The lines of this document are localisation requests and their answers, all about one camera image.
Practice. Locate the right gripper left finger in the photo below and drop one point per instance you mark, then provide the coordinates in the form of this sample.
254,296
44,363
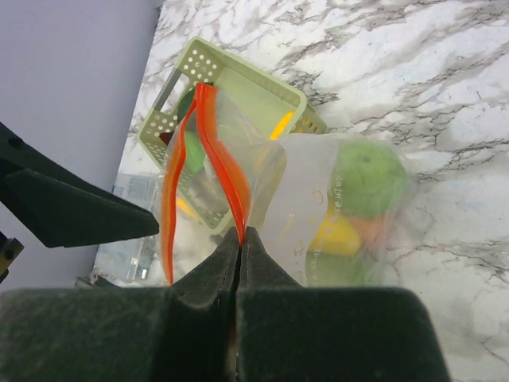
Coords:
171,333

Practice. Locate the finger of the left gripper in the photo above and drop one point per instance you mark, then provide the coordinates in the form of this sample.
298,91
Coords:
61,209

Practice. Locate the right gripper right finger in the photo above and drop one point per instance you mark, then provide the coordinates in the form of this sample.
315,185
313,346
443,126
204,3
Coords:
287,332

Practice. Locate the yellow pear toy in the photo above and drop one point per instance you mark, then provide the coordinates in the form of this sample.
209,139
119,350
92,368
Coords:
336,236

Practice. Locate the clear zip top bag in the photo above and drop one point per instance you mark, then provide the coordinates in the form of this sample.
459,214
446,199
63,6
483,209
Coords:
189,252

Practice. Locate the orange peach toy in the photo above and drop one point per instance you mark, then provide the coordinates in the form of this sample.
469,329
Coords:
372,231

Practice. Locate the bright green citrus toy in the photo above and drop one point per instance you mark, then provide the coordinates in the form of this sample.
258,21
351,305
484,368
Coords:
368,177

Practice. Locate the green cabbage toy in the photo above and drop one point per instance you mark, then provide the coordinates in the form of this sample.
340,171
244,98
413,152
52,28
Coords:
325,270

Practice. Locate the dark green avocado toy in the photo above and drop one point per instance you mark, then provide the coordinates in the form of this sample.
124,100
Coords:
185,104

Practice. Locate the yellow corn toy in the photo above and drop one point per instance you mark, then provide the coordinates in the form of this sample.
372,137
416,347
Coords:
281,126

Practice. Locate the pale green perforated basket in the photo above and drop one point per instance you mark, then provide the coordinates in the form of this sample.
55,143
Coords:
238,99

